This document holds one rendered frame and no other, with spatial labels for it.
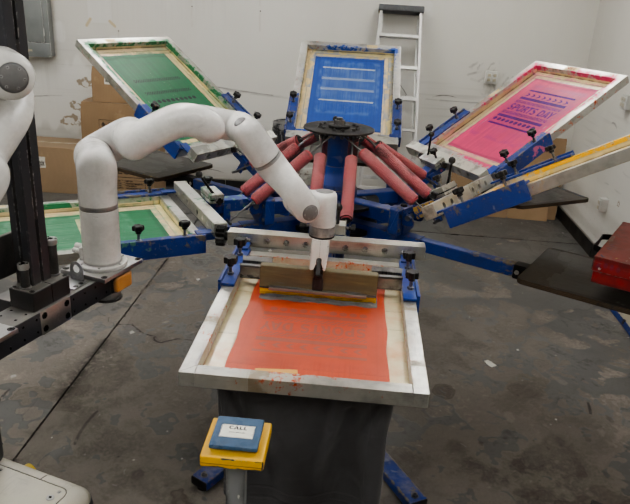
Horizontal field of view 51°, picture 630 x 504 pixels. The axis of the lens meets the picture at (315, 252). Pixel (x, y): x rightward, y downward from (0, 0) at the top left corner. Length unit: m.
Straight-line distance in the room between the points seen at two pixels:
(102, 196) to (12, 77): 0.51
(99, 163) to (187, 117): 0.24
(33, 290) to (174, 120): 0.52
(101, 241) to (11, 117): 0.49
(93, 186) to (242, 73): 4.56
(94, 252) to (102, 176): 0.20
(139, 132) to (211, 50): 4.54
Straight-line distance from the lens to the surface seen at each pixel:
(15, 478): 2.50
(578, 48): 6.30
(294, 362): 1.68
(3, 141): 1.36
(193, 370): 1.59
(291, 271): 1.97
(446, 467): 2.96
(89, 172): 1.67
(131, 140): 1.68
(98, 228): 1.72
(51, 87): 6.73
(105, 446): 3.02
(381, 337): 1.83
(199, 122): 1.67
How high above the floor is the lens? 1.83
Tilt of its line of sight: 22 degrees down
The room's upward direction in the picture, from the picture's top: 3 degrees clockwise
